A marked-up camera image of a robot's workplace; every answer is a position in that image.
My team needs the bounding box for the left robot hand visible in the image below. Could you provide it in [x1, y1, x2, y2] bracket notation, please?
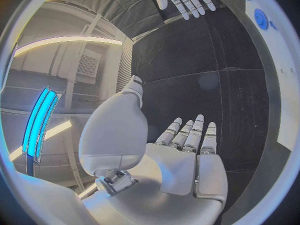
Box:
[78, 75, 229, 225]

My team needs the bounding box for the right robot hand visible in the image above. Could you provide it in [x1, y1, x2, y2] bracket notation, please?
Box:
[148, 0, 217, 21]

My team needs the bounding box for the white task board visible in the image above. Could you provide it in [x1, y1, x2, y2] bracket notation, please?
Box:
[243, 0, 300, 152]

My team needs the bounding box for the blue gear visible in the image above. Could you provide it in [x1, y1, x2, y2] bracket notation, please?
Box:
[253, 8, 270, 31]

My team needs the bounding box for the glowing light bar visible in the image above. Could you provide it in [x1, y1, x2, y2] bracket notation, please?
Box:
[21, 84, 64, 178]

